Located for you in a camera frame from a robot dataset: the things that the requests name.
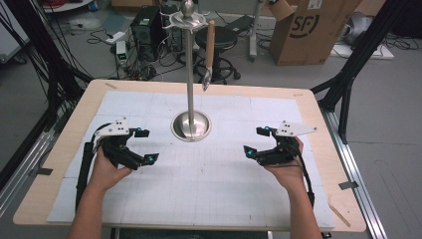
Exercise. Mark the metal stand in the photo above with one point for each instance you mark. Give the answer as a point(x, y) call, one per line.
point(189, 83)

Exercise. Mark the brown cardboard box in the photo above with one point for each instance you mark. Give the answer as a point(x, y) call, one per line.
point(305, 40)

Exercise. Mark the white power strip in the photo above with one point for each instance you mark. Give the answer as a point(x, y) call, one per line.
point(114, 38)

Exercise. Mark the beige tape strip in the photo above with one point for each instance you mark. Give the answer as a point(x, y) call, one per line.
point(111, 86)
point(298, 95)

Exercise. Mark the person's right hand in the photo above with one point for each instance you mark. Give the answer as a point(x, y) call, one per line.
point(292, 176)

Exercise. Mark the black metal frame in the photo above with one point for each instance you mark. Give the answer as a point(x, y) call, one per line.
point(56, 76)
point(351, 66)

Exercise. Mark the grey round appliance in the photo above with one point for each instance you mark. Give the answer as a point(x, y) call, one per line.
point(358, 26)

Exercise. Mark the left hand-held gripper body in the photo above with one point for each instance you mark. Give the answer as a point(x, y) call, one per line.
point(114, 127)

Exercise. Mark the thin wooden stick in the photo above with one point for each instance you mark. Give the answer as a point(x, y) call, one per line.
point(339, 215)

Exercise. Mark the dark grey tape piece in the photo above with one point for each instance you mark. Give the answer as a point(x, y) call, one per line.
point(348, 185)
point(44, 171)

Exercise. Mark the white pole stand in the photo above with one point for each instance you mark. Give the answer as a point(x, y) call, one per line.
point(255, 33)

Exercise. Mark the white round table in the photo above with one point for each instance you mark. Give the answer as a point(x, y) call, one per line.
point(66, 5)

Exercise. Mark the white grid mat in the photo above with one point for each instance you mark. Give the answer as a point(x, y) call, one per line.
point(199, 192)

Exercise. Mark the white flat board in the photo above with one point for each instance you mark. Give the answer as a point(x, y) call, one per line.
point(381, 53)

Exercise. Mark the person's left hand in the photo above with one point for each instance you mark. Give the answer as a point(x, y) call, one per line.
point(104, 172)

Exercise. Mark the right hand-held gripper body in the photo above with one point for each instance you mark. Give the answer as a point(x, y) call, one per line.
point(285, 149)

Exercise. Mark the small white device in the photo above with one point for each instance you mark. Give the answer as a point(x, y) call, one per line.
point(121, 53)

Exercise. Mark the aluminium rail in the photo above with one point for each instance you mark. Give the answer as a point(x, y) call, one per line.
point(358, 172)
point(23, 172)

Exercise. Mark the black computer tower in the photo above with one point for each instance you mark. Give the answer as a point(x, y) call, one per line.
point(146, 36)

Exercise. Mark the black round stool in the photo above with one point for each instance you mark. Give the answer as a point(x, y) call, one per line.
point(225, 36)

